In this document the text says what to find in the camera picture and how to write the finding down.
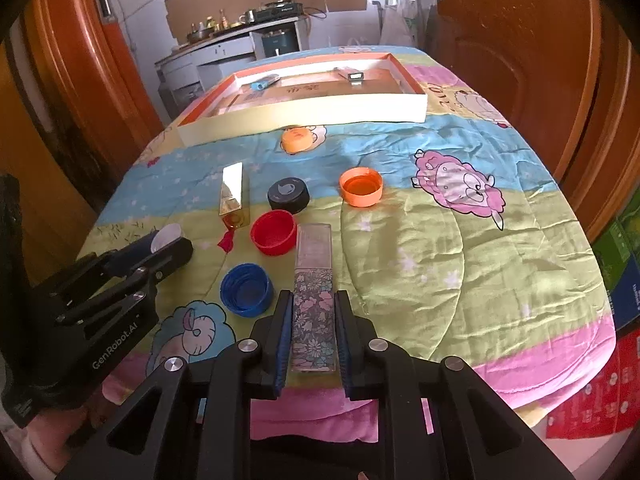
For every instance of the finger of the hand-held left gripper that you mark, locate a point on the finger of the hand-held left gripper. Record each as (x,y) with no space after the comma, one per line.
(125,260)
(172,257)

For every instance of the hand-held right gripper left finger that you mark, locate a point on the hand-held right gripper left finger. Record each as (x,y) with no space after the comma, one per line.
(284,340)

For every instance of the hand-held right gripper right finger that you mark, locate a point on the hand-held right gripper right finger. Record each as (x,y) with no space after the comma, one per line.
(345,345)

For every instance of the white bottle cap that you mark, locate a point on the white bottle cap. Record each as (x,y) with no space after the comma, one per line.
(167,237)

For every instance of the floral print lighter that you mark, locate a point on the floral print lighter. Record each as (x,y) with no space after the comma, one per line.
(312,310)

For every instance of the blue bottle cap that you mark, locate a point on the blue bottle cap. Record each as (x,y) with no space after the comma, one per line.
(246,291)

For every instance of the gold rectangular box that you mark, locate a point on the gold rectangular box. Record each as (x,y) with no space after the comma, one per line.
(234,190)

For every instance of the red bottle cap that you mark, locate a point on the red bottle cap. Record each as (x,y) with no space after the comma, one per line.
(272,232)

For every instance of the orange bottle cap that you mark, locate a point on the orange bottle cap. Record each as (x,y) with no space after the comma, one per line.
(361,187)

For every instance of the orange rimmed cardboard tray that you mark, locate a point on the orange rimmed cardboard tray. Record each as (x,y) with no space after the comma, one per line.
(300,115)

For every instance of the person's left forearm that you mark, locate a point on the person's left forearm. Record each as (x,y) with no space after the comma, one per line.
(40,450)

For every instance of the black round cap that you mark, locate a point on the black round cap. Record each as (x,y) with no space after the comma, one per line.
(287,195)

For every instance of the orange flat lid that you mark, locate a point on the orange flat lid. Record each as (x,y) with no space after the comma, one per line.
(298,140)

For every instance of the blue lighter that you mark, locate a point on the blue lighter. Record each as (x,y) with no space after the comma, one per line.
(265,82)

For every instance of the grey kitchen counter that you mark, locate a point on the grey kitchen counter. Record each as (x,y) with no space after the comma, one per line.
(220,52)

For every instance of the black frying pan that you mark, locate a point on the black frying pan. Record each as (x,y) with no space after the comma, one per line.
(200,35)

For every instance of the green air fryer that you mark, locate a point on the green air fryer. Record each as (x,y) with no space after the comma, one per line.
(280,45)

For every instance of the brown sauce bottle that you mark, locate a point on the brown sauce bottle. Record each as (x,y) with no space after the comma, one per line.
(224,19)

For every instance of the metal cup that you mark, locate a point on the metal cup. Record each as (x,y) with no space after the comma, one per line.
(248,16)

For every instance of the white printed lighter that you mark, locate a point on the white printed lighter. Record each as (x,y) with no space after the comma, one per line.
(351,75)

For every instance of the metal door latch plate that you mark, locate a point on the metal door latch plate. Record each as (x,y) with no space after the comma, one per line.
(103,2)

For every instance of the red printed cardboard box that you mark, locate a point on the red printed cardboard box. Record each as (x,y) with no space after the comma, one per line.
(600,390)

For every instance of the black gas stove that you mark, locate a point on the black gas stove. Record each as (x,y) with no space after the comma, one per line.
(280,10)

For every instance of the green cardboard box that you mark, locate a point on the green cardboard box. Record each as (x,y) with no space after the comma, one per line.
(617,260)

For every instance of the white plastic bag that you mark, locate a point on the white plastic bag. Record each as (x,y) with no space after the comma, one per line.
(397,22)

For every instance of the brown wooden door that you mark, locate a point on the brown wooden door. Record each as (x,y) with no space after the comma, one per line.
(525,60)

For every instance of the brown wooden door frame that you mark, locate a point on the brown wooden door frame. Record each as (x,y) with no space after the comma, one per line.
(75,60)

